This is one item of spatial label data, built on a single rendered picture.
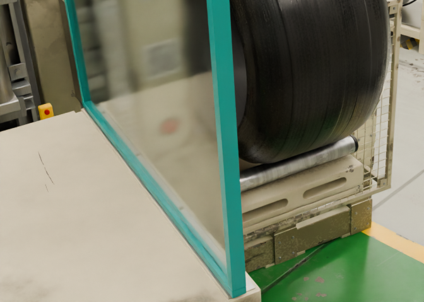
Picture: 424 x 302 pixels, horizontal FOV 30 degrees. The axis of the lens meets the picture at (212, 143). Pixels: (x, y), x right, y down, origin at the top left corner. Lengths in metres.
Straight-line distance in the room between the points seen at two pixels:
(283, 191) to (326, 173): 0.12
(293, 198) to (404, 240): 1.28
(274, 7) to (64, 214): 0.61
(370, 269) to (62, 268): 2.00
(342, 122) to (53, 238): 0.79
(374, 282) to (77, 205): 1.87
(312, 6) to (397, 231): 1.70
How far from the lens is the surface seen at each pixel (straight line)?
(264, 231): 2.57
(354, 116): 1.68
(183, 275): 0.99
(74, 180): 1.18
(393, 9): 2.46
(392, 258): 2.98
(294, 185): 1.82
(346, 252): 2.98
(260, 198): 1.78
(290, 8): 1.50
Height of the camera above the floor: 1.91
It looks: 32 degrees down
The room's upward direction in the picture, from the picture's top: 5 degrees counter-clockwise
